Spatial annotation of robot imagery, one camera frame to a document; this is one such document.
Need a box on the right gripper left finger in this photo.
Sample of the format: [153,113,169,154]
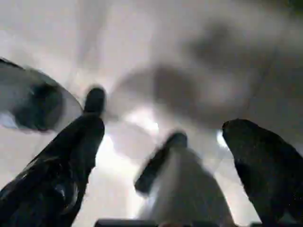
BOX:
[0,87,107,227]

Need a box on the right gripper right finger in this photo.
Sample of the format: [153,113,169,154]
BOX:
[222,119,303,223]

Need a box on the white plastic table top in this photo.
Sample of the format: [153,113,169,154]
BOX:
[0,0,303,227]

